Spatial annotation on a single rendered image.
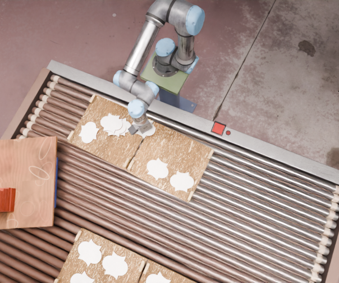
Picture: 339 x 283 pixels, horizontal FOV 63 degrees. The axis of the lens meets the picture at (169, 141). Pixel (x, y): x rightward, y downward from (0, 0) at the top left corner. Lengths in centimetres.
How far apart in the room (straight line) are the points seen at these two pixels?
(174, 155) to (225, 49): 169
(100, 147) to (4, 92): 180
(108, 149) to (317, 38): 250
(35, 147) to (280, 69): 236
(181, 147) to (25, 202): 92
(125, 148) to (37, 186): 53
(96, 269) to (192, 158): 81
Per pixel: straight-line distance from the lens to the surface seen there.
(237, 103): 283
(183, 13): 133
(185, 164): 166
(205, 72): 294
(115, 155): 171
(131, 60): 137
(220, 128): 174
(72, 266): 176
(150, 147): 169
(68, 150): 183
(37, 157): 176
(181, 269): 167
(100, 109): 183
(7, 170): 183
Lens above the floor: 257
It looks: 75 degrees down
